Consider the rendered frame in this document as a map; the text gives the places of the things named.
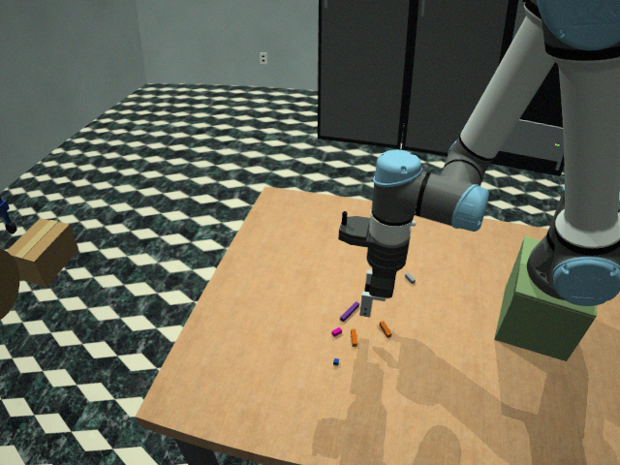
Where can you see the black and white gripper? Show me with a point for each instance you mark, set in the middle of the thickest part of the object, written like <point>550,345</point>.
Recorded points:
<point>386,254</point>

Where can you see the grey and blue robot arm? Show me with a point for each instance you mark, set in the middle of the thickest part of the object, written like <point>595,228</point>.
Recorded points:
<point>586,232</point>

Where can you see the purple rod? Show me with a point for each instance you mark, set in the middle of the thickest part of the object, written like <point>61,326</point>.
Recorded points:
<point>349,312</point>

